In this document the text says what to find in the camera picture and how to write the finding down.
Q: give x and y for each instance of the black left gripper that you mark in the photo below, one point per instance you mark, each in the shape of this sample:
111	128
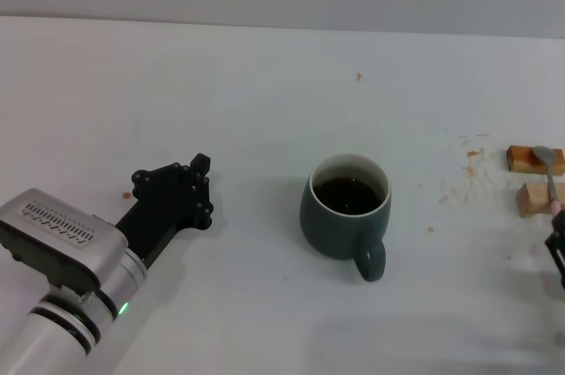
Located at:
150	225

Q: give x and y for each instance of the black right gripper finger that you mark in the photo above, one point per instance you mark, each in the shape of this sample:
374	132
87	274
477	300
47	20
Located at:
559	256

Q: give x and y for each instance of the grey ceramic cup with coffee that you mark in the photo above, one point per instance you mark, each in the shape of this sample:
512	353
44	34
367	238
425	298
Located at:
335	229

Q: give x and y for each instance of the light wooden block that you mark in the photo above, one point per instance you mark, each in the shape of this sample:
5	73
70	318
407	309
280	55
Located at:
534	200

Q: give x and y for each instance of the dark stained wooden block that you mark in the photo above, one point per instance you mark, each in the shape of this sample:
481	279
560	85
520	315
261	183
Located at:
521	159

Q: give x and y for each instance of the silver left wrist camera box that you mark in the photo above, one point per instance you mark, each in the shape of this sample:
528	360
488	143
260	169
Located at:
57	234

